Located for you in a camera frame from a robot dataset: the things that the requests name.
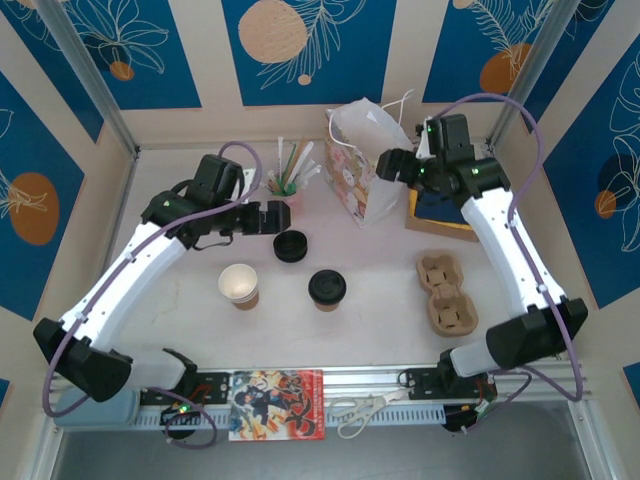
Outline brown pulp cup carrier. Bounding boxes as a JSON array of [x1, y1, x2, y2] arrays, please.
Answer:
[[416, 249, 480, 338]]

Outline aluminium frame post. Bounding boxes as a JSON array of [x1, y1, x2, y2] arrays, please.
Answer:
[[485, 0, 589, 151], [34, 0, 142, 160]]

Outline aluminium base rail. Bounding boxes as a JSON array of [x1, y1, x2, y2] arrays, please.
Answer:
[[47, 362, 599, 406]]

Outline black plastic cup lid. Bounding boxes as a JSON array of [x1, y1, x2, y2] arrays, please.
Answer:
[[272, 229, 309, 263]]

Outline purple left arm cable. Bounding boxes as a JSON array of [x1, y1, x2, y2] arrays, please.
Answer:
[[42, 141, 264, 450]]

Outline white handled scissors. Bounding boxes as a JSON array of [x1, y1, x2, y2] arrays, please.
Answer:
[[327, 387, 412, 440]]

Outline colourful comic book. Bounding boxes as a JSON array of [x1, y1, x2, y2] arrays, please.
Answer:
[[228, 368, 327, 442]]

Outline aluminium side rail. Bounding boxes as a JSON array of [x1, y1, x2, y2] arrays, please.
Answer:
[[480, 144, 566, 361], [97, 149, 142, 281]]

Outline brown paper coffee cup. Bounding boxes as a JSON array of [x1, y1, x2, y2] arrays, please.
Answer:
[[218, 263, 260, 312], [310, 294, 346, 313]]

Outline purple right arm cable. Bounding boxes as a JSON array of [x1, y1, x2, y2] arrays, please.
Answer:
[[428, 92, 586, 436]]

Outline green straw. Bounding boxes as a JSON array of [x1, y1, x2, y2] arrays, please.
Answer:
[[282, 143, 300, 194]]

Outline coffee cup with black lid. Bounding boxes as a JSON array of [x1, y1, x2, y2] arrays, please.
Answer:
[[307, 269, 348, 304]]

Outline grey slotted cable duct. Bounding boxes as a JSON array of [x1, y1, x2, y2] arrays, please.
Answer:
[[132, 403, 447, 430]]

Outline pink straw cup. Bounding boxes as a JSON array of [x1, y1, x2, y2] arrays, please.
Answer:
[[268, 172, 307, 211]]

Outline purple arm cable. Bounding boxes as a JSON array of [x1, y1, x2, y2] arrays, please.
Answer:
[[42, 141, 264, 450], [428, 92, 586, 436]]

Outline white printed paper bag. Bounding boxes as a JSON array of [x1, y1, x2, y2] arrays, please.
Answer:
[[324, 88, 417, 230]]

